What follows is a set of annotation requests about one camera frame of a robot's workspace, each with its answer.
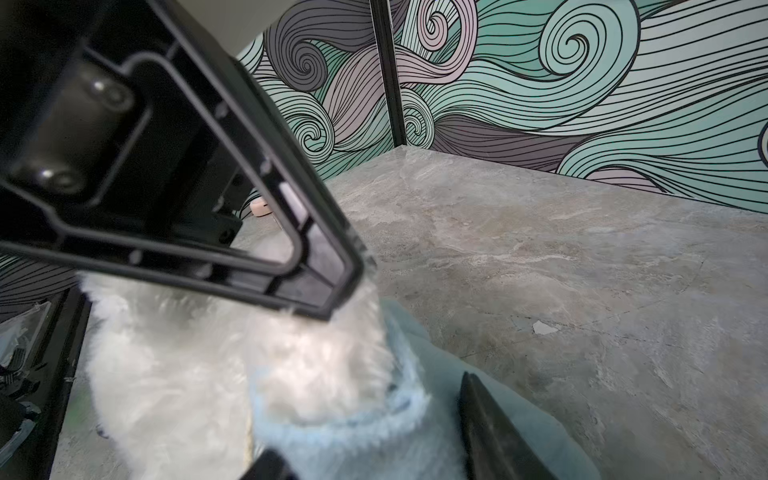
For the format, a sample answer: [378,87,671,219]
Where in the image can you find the light blue fleece hoodie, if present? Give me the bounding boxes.
[250,300,600,479]

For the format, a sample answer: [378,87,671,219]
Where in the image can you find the pink round wooden block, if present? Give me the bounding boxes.
[249,197,272,218]

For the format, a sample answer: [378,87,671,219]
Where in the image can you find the black left corner post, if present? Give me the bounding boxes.
[370,0,407,147]

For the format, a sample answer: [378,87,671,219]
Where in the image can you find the white plush teddy bear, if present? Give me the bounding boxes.
[80,253,394,479]

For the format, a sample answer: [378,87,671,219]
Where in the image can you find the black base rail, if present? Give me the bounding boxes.
[1,287,90,479]

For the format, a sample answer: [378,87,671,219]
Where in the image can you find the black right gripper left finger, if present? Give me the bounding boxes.
[240,449,297,480]

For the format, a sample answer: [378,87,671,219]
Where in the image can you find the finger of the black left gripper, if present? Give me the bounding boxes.
[1,1,365,320]

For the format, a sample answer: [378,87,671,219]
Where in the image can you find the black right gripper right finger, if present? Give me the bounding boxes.
[459,372,555,480]

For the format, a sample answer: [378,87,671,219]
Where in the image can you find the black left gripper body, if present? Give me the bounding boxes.
[1,1,248,246]

